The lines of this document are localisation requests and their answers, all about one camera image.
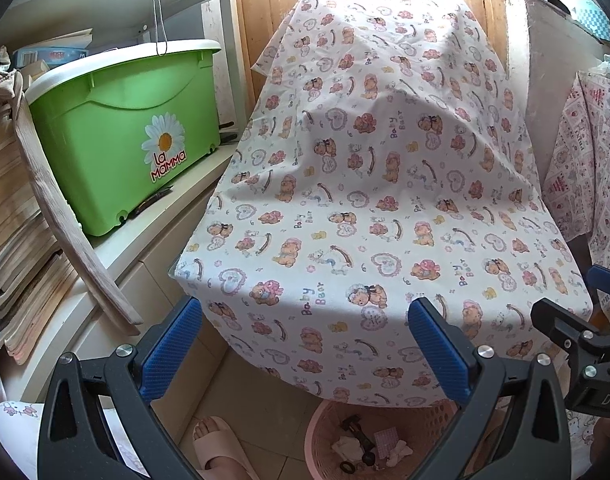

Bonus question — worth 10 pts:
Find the red print white cloth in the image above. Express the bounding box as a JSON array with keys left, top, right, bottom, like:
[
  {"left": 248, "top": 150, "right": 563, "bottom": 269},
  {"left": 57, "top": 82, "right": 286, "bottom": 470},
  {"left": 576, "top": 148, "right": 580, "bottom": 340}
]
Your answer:
[{"left": 542, "top": 70, "right": 610, "bottom": 271}]

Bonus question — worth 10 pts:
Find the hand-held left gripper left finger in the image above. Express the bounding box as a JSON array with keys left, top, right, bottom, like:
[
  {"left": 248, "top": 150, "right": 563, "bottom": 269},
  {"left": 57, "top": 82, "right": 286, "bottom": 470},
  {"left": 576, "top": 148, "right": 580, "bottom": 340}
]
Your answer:
[{"left": 36, "top": 296, "right": 203, "bottom": 480}]

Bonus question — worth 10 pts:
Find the bear print tablecloth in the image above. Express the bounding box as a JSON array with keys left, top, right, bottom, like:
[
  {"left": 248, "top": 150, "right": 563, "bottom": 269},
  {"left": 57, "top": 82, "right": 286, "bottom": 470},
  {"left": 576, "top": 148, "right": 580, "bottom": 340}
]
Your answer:
[{"left": 175, "top": 0, "right": 596, "bottom": 408}]

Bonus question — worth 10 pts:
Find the person's left foot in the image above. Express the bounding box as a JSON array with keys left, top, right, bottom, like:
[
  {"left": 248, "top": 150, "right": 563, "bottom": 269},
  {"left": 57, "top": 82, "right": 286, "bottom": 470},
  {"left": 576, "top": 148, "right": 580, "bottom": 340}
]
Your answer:
[{"left": 192, "top": 417, "right": 236, "bottom": 453}]

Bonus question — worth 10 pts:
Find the stack of old books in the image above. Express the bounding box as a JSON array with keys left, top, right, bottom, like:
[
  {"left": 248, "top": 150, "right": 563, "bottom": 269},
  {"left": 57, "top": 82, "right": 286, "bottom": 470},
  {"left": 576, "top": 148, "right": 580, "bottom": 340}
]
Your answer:
[{"left": 0, "top": 105, "right": 93, "bottom": 366}]

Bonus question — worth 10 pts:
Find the wooden plank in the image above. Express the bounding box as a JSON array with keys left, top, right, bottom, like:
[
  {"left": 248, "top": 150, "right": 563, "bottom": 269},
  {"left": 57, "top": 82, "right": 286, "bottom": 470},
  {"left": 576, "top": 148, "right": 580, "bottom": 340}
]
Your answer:
[{"left": 15, "top": 100, "right": 143, "bottom": 336}]

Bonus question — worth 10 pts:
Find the pink plastic basket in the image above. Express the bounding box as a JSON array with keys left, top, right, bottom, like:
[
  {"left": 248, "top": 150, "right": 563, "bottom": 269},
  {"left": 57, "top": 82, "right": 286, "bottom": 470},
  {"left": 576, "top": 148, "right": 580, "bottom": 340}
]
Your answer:
[{"left": 305, "top": 399, "right": 491, "bottom": 480}]

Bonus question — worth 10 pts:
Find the blue cardboard box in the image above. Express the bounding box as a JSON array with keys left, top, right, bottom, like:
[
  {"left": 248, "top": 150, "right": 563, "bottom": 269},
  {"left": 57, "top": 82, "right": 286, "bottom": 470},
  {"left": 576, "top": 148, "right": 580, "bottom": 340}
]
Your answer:
[{"left": 12, "top": 46, "right": 88, "bottom": 68}]

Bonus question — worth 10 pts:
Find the blue checked item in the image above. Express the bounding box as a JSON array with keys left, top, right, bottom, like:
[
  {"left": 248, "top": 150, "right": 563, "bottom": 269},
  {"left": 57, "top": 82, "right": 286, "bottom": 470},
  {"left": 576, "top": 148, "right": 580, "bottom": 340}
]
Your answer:
[{"left": 580, "top": 0, "right": 610, "bottom": 41}]

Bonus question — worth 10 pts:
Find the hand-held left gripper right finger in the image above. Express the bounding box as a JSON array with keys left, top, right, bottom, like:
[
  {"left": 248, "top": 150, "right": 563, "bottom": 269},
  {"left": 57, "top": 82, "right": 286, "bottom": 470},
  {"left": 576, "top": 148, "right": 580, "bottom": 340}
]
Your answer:
[{"left": 407, "top": 296, "right": 571, "bottom": 480}]

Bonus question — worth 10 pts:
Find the white tissue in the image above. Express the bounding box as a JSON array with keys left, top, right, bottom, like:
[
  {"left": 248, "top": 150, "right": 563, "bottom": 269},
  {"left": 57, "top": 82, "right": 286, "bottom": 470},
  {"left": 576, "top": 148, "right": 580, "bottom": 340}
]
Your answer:
[{"left": 332, "top": 435, "right": 366, "bottom": 462}]

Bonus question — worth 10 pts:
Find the pink slipper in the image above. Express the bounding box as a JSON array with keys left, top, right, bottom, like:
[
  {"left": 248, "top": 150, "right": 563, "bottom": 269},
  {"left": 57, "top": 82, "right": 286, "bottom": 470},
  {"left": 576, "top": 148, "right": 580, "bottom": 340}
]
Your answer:
[{"left": 192, "top": 416, "right": 261, "bottom": 480}]

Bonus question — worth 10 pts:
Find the hanging white string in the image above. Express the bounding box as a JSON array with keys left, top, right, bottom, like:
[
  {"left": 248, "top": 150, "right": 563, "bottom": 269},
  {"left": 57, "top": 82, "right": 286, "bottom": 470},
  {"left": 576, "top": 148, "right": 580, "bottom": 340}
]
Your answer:
[{"left": 152, "top": 0, "right": 169, "bottom": 56}]

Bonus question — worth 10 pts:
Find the beige cloth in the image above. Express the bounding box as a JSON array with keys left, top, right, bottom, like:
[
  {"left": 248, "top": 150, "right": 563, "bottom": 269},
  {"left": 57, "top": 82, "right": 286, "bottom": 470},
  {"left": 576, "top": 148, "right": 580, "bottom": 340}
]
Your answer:
[{"left": 0, "top": 47, "right": 26, "bottom": 111}]

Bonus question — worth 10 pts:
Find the cat print white clothing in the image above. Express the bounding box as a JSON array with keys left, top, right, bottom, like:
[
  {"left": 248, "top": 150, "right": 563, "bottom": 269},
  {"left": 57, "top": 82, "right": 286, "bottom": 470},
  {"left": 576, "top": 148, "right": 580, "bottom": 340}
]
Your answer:
[{"left": 0, "top": 400, "right": 150, "bottom": 480}]

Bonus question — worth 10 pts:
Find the pink checked tissue packet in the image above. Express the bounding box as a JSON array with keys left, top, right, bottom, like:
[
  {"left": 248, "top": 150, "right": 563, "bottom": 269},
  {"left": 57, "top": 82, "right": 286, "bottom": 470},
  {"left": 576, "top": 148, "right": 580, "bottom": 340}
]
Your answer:
[{"left": 372, "top": 427, "right": 399, "bottom": 459}]

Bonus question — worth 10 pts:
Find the green plastic storage box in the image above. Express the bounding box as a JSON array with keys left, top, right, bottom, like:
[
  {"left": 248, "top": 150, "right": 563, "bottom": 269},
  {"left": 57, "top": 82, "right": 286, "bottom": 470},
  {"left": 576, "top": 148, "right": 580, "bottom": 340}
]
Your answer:
[{"left": 25, "top": 39, "right": 223, "bottom": 237}]

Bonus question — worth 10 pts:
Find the black rectangular case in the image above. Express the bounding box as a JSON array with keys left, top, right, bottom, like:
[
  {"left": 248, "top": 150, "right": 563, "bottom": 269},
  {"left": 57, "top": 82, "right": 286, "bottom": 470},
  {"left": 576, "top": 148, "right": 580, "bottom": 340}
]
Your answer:
[{"left": 357, "top": 432, "right": 379, "bottom": 467}]

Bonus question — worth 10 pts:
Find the white cabinet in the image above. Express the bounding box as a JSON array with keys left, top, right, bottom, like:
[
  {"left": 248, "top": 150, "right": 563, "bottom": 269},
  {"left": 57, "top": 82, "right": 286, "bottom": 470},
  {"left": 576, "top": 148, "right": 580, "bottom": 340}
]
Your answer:
[{"left": 508, "top": 0, "right": 610, "bottom": 171}]

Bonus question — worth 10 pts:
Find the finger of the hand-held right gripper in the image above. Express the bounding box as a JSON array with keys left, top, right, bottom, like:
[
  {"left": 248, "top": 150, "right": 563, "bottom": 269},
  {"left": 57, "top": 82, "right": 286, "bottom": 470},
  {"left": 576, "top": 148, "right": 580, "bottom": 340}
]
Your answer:
[
  {"left": 530, "top": 297, "right": 610, "bottom": 386},
  {"left": 585, "top": 265, "right": 610, "bottom": 305}
]

